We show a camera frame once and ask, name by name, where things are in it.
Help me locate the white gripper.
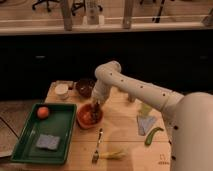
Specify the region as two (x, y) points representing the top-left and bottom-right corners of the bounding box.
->
(92, 81), (111, 113)

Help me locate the dark grape bunch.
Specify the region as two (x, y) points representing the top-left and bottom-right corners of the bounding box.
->
(91, 110), (101, 124)

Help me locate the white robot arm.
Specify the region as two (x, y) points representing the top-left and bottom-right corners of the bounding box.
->
(92, 61), (213, 171)

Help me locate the red bowl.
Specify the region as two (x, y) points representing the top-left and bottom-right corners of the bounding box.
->
(76, 103), (103, 129)

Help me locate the dark brown bowl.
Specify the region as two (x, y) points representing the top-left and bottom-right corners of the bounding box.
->
(75, 78), (95, 98)

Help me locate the white cup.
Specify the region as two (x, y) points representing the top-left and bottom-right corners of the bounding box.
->
(54, 84), (68, 100)

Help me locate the green plastic tray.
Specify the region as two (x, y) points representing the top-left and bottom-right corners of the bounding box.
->
(11, 103), (77, 165)

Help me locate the light green small object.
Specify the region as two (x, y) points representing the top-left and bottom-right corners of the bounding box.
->
(139, 103), (152, 116)

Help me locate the light blue cloth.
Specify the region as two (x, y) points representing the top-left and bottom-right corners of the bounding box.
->
(137, 116), (157, 136)

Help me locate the metal fork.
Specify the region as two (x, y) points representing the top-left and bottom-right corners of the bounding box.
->
(92, 128), (103, 164)

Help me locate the orange fruit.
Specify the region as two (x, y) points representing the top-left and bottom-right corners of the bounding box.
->
(37, 106), (50, 119)

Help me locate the blue sponge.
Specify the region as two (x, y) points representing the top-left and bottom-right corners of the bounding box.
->
(36, 134), (60, 150)

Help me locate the green pepper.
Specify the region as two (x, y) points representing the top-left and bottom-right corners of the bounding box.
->
(144, 127), (164, 146)

